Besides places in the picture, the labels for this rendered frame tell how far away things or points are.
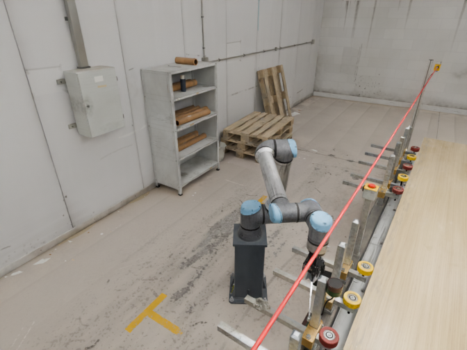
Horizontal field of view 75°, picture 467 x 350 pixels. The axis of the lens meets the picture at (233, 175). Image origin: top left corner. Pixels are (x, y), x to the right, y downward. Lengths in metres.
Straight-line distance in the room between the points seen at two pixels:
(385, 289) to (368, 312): 0.19
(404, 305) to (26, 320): 2.63
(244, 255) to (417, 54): 7.39
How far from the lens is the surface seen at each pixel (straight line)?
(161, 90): 3.64
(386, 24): 8.96
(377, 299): 1.70
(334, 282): 1.34
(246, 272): 2.51
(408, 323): 1.67
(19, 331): 3.02
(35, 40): 3.19
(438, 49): 8.90
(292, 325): 1.55
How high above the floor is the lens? 2.10
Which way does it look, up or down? 28 degrees down
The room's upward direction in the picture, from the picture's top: straight up
